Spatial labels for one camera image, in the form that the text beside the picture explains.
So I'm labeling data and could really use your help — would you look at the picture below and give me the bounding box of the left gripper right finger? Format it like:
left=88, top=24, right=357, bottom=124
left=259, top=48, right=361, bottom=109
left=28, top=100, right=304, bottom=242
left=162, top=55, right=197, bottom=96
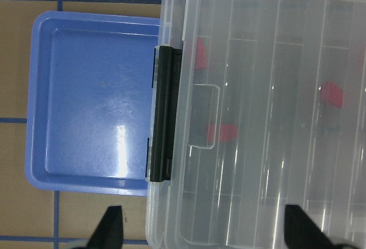
left=285, top=204, right=354, bottom=249

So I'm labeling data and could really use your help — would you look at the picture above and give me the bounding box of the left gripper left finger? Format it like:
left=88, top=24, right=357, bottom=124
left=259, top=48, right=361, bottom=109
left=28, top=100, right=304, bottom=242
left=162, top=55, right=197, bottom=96
left=86, top=206, right=124, bottom=248

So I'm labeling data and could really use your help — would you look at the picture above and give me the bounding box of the clear plastic box lid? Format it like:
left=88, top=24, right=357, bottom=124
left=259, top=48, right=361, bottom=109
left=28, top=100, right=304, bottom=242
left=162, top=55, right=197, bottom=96
left=164, top=0, right=365, bottom=248

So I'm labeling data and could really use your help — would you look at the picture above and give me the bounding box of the red block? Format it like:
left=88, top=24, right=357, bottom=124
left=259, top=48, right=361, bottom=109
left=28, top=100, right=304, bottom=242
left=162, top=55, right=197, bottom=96
left=206, top=124, right=238, bottom=143
left=319, top=82, right=344, bottom=109
left=194, top=38, right=208, bottom=70

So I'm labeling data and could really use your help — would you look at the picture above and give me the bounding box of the clear plastic storage box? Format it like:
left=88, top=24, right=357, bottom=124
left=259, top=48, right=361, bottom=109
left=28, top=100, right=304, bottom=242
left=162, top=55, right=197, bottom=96
left=144, top=0, right=195, bottom=249

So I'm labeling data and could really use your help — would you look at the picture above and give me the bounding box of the red block under lid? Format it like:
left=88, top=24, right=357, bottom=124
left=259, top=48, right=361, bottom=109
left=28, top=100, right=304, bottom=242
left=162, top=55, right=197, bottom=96
left=319, top=82, right=344, bottom=109

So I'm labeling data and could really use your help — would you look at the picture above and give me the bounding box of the blue plastic tray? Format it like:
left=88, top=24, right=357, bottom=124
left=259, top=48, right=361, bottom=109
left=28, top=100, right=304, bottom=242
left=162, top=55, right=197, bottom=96
left=25, top=11, right=160, bottom=196

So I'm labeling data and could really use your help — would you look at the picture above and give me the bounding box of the black box latch handle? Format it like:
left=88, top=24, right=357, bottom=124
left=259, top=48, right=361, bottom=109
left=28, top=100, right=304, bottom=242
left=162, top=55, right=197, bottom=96
left=146, top=46, right=182, bottom=182

